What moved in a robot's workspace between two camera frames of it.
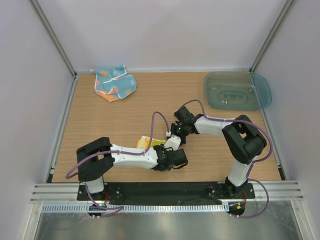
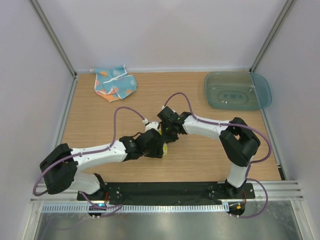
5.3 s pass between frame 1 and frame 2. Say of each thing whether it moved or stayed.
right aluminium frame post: stayed
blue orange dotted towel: stayed
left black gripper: moved
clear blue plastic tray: stayed
